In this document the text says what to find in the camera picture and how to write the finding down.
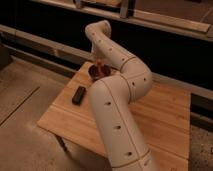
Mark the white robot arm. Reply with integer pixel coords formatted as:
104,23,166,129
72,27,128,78
85,20,159,171

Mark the dark ceramic bowl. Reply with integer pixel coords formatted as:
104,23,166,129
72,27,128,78
88,65,111,81

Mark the black rectangular block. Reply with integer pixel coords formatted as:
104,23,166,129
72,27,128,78
72,86,86,105

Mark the wooden table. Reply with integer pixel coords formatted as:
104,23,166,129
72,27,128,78
38,62,191,171

